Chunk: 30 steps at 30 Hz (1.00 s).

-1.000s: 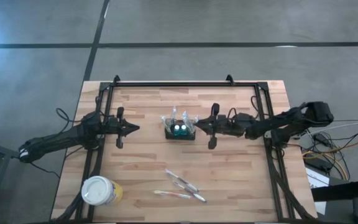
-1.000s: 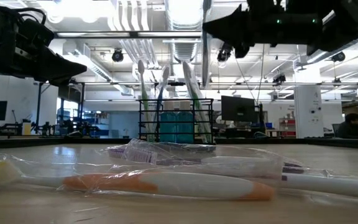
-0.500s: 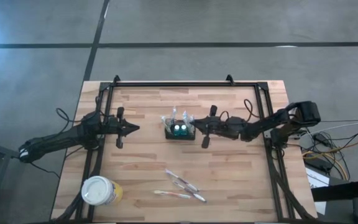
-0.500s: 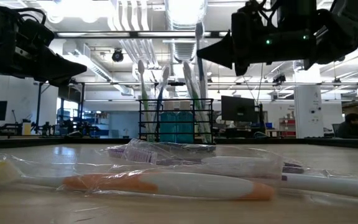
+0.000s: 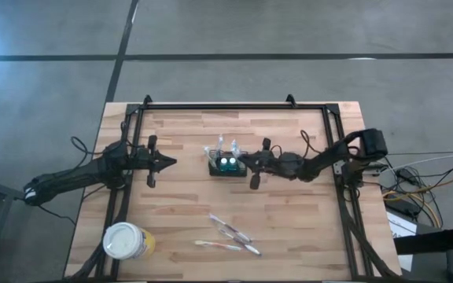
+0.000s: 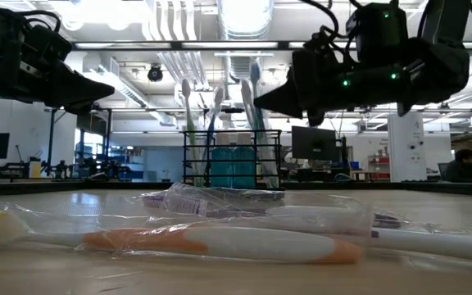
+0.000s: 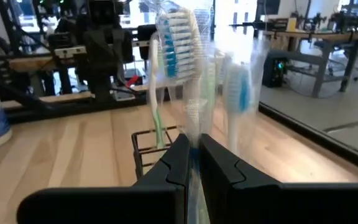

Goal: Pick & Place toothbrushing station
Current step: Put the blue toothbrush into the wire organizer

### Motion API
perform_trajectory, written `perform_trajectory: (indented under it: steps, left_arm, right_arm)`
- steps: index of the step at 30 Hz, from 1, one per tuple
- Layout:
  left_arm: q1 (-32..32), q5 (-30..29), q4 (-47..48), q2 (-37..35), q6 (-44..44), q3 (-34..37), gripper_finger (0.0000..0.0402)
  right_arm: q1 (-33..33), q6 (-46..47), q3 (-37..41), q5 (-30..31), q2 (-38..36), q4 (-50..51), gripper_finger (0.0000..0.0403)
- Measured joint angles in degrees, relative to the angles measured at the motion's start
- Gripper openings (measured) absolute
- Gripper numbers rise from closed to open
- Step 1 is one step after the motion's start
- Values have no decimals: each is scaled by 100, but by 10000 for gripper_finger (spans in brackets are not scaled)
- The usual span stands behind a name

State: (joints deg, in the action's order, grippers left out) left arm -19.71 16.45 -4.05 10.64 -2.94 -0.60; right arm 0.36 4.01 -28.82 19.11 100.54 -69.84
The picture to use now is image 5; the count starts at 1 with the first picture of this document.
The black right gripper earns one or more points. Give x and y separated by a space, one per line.
267 163

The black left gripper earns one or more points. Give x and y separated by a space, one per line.
149 161

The green mouthwash bottle white cap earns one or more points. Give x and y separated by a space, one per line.
233 160

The green toothbrush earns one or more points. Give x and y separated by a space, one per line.
235 147

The purple toothbrush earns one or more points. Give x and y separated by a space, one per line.
242 243
230 228

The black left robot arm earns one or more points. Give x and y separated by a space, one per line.
73 177

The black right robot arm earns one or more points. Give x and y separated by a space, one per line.
328 161

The black table clamp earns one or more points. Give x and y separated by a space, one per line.
147 100
290 100

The yellow canister with white lid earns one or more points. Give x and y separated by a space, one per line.
124 240

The grey metal plate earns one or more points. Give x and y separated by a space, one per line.
338 170

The black power brick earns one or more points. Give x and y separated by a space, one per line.
403 207

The white paper sheet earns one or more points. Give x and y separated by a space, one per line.
401 230

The black stand beam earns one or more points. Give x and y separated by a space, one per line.
427 241

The black aluminium table frame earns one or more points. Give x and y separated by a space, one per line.
230 106

